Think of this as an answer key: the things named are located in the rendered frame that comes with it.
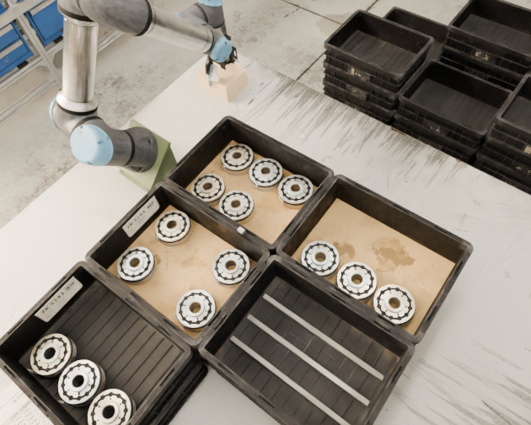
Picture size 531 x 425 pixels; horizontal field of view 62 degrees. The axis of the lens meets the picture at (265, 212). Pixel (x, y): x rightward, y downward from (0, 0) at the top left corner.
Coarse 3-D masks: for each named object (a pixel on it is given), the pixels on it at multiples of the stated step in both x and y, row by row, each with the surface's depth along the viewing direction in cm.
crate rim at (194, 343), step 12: (180, 192) 124; (192, 204) 121; (216, 216) 119; (228, 228) 117; (252, 240) 114; (264, 252) 112; (96, 264) 114; (108, 276) 112; (252, 276) 109; (120, 288) 110; (240, 288) 108; (144, 300) 108; (228, 300) 106; (156, 312) 106; (168, 324) 105; (180, 336) 103; (204, 336) 102
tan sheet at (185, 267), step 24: (144, 240) 128; (192, 240) 127; (216, 240) 127; (168, 264) 124; (192, 264) 123; (144, 288) 121; (168, 288) 120; (192, 288) 120; (216, 288) 119; (168, 312) 117; (192, 312) 116; (192, 336) 113
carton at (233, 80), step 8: (216, 64) 173; (232, 64) 172; (200, 72) 171; (224, 72) 170; (232, 72) 170; (240, 72) 169; (200, 80) 173; (224, 80) 168; (232, 80) 167; (240, 80) 171; (208, 88) 173; (216, 88) 170; (224, 88) 166; (232, 88) 169; (240, 88) 173; (224, 96) 170; (232, 96) 172
